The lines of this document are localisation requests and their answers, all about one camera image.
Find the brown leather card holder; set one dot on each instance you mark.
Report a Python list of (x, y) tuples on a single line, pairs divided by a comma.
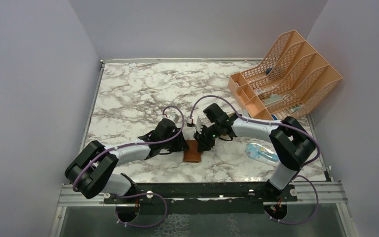
[(191, 154)]

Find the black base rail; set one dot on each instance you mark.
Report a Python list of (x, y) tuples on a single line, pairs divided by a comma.
[(198, 198)]

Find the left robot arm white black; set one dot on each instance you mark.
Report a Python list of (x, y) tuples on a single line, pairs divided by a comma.
[(91, 172)]

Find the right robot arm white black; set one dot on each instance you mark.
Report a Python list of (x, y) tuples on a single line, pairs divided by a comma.
[(293, 145)]

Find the orange plastic file organizer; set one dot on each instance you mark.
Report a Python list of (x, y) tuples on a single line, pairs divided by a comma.
[(291, 80)]

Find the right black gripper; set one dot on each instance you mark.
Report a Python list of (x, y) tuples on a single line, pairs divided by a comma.
[(203, 143)]

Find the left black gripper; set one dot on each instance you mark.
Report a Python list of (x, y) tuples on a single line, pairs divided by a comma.
[(180, 145)]

